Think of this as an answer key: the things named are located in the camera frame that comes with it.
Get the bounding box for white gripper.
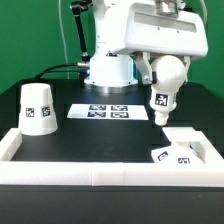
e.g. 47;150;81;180
123;0;209;86

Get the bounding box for white lamp bulb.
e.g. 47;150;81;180
149;55;186;126

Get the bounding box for white lamp base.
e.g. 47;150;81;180
151;127;203;165

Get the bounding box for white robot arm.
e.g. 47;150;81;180
84;0;208;93

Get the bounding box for white lamp shade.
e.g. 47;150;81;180
18;83;58;136

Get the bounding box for white marker sheet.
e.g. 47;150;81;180
67;104;148;120

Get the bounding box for white U-shaped fence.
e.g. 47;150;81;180
0;128;224;187

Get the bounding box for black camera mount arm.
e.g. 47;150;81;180
70;0;92;62

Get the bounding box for white cable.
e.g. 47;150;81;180
57;0;71;80

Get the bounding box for black cable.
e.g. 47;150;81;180
34;61;91;80

